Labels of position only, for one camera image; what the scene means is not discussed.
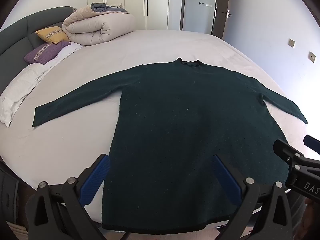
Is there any dark bedside cabinet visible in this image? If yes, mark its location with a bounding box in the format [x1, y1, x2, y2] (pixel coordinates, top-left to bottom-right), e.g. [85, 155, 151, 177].
[0, 165, 20, 233]

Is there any dark brown door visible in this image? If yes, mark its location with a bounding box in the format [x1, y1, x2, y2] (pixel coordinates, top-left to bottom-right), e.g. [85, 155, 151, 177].
[211, 0, 234, 40]

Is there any white pillow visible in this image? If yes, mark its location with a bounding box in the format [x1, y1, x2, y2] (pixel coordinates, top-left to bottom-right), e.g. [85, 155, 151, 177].
[49, 42, 87, 64]
[0, 62, 50, 128]

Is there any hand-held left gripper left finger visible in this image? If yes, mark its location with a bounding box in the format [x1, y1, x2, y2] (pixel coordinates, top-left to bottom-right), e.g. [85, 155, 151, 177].
[25, 154, 111, 240]

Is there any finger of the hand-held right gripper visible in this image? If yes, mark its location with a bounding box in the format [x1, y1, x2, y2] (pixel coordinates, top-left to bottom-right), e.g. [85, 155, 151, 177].
[303, 134, 320, 153]
[272, 139, 305, 167]

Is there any yellow patterned pillow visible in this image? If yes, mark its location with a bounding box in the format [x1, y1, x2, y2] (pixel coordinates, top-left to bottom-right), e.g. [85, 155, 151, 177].
[35, 26, 70, 44]

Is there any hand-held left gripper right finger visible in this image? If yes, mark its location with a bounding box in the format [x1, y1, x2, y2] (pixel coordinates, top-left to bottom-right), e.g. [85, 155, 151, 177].
[214, 154, 300, 240]

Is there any folded beige duvet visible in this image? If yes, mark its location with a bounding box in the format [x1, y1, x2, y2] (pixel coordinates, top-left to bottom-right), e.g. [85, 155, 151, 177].
[61, 2, 137, 46]

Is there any cream wardrobe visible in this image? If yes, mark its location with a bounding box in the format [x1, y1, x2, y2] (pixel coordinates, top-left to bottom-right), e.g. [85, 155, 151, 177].
[86, 0, 170, 30]

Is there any bed with white sheet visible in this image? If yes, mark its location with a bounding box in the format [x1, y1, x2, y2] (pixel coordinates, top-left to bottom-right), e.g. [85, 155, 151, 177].
[0, 6, 320, 230]

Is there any dark green sweater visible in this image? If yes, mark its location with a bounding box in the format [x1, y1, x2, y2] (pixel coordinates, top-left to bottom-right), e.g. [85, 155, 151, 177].
[32, 57, 309, 232]

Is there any purple patterned pillow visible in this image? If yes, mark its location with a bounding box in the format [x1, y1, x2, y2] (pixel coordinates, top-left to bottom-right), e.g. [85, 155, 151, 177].
[24, 41, 72, 64]

